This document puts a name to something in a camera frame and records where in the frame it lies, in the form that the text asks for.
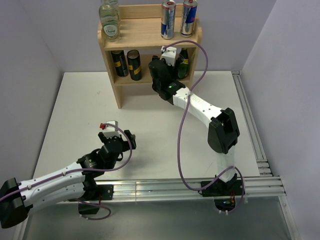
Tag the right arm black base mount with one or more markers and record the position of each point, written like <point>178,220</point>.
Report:
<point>228,191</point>

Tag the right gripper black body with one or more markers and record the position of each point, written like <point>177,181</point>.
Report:
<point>171,71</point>

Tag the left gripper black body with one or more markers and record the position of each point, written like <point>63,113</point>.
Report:
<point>126,145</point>

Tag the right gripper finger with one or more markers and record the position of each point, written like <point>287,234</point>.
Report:
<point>175,70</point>
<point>155,57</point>

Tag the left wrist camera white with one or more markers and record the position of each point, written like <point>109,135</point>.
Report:
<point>109,129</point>

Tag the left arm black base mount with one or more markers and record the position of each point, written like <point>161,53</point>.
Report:
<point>103,192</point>

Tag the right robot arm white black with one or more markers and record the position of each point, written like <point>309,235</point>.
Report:
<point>223,130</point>

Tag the green glass bottle front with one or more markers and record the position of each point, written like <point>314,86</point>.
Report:
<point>184,65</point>

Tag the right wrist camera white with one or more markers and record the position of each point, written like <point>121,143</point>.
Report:
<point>168,54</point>

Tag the black yellow can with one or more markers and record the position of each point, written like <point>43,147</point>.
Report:
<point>134,65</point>
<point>119,61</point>

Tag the clear glass bottle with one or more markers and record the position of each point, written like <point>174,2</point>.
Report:
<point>115,5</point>
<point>109,21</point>

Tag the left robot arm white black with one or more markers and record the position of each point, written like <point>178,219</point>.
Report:
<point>19,199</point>

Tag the clear glass bottle front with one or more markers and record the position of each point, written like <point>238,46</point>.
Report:
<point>109,21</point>

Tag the silver blue energy drink can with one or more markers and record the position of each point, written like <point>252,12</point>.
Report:
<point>188,17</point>

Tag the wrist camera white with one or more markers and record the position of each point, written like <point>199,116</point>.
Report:
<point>109,129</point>
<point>168,54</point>

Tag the green glass bottle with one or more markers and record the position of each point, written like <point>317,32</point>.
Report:
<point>179,60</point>
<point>184,65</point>

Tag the clear glass bottle rear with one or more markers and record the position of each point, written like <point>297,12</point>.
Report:
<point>115,5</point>

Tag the wooden two-tier shelf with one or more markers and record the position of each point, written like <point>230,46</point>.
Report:
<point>141,30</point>

